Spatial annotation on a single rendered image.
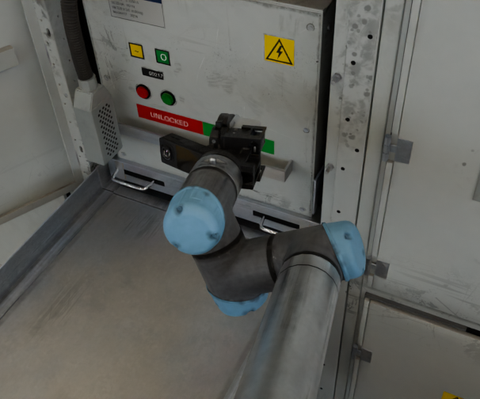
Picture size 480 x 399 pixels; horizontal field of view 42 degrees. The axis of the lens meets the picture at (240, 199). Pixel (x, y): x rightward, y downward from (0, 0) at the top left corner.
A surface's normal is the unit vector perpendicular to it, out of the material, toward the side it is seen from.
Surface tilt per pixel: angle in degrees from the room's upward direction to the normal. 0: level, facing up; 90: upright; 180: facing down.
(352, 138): 90
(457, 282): 90
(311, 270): 16
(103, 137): 90
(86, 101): 61
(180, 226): 75
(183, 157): 79
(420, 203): 90
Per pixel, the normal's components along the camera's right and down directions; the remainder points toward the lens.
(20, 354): -0.04, -0.72
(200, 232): -0.20, 0.47
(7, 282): 0.90, 0.28
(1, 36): 0.59, 0.55
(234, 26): -0.44, 0.64
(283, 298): -0.44, -0.83
